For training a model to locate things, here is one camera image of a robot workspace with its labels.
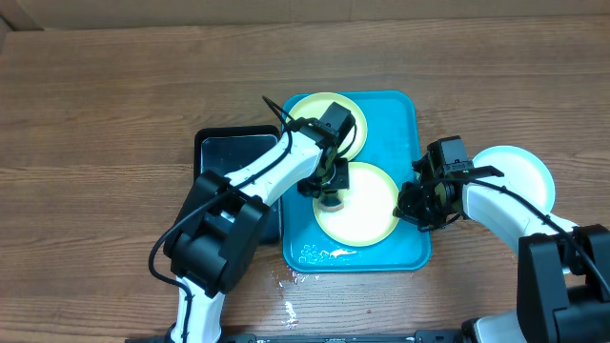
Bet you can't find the green and orange sponge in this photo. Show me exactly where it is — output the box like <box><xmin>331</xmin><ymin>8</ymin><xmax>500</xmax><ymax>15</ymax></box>
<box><xmin>318</xmin><ymin>192</ymin><xmax>344</xmax><ymax>212</ymax></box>

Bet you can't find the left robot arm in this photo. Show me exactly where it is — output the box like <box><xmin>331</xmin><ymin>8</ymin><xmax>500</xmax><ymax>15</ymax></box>
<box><xmin>148</xmin><ymin>99</ymin><xmax>357</xmax><ymax>342</ymax></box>

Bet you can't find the yellow-green plate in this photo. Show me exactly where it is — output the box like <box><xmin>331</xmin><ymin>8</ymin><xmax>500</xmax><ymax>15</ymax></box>
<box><xmin>313</xmin><ymin>162</ymin><xmax>398</xmax><ymax>247</ymax></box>
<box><xmin>289</xmin><ymin>92</ymin><xmax>368</xmax><ymax>161</ymax></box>

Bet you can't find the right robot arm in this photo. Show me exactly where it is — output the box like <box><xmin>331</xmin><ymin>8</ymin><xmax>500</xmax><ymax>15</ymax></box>
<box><xmin>394</xmin><ymin>136</ymin><xmax>609</xmax><ymax>342</ymax></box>

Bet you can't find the light blue plate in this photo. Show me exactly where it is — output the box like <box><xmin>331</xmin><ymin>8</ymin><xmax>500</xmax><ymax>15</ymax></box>
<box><xmin>474</xmin><ymin>145</ymin><xmax>556</xmax><ymax>212</ymax></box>

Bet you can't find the black water tray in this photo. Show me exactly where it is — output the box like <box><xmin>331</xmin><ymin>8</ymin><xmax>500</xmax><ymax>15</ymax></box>
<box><xmin>193</xmin><ymin>125</ymin><xmax>283</xmax><ymax>246</ymax></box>

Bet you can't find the teal plastic tray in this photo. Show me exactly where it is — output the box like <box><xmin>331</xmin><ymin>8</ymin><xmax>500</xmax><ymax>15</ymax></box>
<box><xmin>282</xmin><ymin>91</ymin><xmax>432</xmax><ymax>272</ymax></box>

